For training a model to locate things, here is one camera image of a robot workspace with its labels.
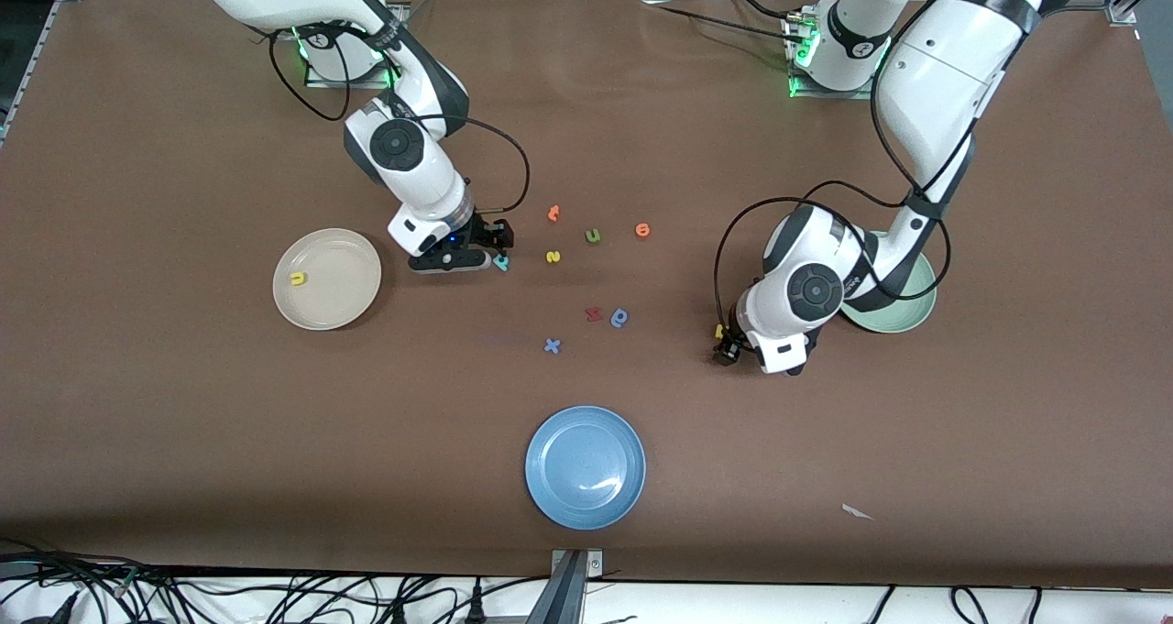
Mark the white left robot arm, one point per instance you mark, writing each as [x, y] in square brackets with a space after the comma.
[944, 83]

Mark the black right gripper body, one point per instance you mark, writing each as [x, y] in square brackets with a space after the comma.
[483, 233]

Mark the blue foam letter a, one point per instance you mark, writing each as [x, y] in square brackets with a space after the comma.
[619, 318]

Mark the blue round plate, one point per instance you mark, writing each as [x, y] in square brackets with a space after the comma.
[585, 467]

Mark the dark aluminium strut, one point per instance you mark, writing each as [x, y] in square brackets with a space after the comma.
[561, 598]

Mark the white paper scrap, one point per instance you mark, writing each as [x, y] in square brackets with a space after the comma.
[854, 511]

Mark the pale green round plate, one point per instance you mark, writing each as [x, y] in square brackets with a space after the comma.
[903, 317]

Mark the silver angle bracket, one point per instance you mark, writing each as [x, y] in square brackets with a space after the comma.
[596, 564]

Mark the aluminium arm base plate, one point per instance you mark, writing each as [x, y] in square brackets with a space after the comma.
[852, 95]
[362, 83]

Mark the brown table cover sheet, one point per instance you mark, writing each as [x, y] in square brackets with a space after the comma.
[183, 422]

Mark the beige round plate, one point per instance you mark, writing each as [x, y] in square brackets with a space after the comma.
[339, 294]

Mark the black power plug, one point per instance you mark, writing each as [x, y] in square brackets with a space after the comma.
[476, 607]

